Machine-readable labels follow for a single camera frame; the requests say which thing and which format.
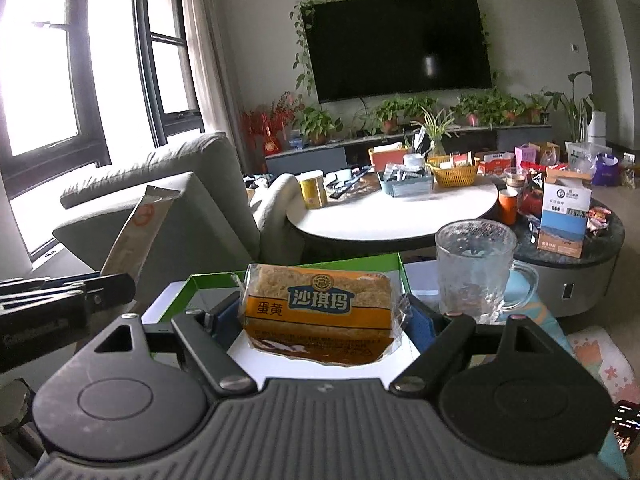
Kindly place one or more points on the purple gift bag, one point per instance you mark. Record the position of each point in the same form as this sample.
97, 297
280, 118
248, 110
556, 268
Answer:
606, 170

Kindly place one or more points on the grey storage tray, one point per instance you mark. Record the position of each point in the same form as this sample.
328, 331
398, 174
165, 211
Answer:
405, 186

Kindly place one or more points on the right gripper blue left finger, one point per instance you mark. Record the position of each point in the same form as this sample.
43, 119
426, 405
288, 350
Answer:
222, 320

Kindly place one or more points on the beige snack packet orange logo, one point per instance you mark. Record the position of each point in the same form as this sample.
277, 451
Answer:
135, 239

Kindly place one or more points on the dark round side table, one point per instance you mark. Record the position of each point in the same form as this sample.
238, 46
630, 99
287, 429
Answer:
572, 286

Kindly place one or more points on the blue white carton box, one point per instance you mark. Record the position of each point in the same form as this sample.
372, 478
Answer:
564, 211

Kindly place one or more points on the grey armchair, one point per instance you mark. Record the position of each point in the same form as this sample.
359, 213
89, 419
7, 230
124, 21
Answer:
180, 210

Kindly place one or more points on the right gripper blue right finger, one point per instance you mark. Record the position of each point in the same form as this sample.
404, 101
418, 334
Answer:
418, 322

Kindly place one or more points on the yellow canister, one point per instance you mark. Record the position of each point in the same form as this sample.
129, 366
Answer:
311, 185

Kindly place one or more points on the red flower decoration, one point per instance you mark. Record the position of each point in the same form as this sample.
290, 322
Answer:
263, 124

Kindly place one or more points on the clear glass mug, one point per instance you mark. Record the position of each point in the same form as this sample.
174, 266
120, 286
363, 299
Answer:
477, 273

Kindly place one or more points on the yellow sachima cake packet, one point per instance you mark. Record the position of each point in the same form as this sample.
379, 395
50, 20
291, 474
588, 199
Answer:
341, 317

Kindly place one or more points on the yellow wicker basket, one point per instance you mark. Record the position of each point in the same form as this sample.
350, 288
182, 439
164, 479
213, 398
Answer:
449, 176

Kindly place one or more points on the black wall television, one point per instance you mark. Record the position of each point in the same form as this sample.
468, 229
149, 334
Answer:
364, 48

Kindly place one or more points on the white round coffee table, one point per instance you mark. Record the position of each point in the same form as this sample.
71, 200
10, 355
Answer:
378, 217

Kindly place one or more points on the grey tv cabinet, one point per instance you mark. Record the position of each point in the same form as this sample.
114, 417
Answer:
350, 153

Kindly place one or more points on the spider plant in vase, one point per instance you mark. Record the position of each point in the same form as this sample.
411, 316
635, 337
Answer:
433, 127

